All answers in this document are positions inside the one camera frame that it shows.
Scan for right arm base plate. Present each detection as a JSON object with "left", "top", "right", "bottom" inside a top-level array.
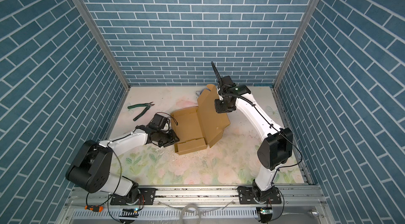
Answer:
[{"left": 237, "top": 186, "right": 282, "bottom": 205}]

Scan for orange black screwdriver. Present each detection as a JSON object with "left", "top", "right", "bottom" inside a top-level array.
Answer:
[{"left": 85, "top": 205, "right": 103, "bottom": 212}]

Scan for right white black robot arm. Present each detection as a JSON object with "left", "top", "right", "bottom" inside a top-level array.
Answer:
[{"left": 215, "top": 74, "right": 293, "bottom": 203}]

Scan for brown cardboard box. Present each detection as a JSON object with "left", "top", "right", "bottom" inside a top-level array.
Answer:
[{"left": 170, "top": 84, "right": 231, "bottom": 155}]

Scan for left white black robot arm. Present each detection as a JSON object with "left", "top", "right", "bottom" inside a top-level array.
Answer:
[{"left": 65, "top": 112, "right": 179, "bottom": 205}]

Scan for white slotted cable duct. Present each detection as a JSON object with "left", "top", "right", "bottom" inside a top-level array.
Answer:
[{"left": 72, "top": 207, "right": 258, "bottom": 220}]

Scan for green handled pliers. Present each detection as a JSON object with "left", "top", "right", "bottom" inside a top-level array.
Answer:
[{"left": 127, "top": 101, "right": 155, "bottom": 122}]

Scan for aluminium mounting rail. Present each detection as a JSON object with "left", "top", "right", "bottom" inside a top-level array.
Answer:
[{"left": 64, "top": 184, "right": 328, "bottom": 207}]

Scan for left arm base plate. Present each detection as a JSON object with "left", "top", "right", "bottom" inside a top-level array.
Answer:
[{"left": 110, "top": 188, "right": 157, "bottom": 206}]

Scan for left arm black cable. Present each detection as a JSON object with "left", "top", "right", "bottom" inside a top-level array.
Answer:
[{"left": 86, "top": 148, "right": 123, "bottom": 207}]

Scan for clear plastic tube loop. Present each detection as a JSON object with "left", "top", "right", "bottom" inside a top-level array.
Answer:
[{"left": 179, "top": 204, "right": 202, "bottom": 224}]

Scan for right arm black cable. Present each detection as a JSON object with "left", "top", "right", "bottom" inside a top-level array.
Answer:
[{"left": 211, "top": 61, "right": 222, "bottom": 87}]

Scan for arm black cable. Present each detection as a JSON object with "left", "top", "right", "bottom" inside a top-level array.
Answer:
[
  {"left": 211, "top": 61, "right": 222, "bottom": 87},
  {"left": 86, "top": 148, "right": 123, "bottom": 207}
]

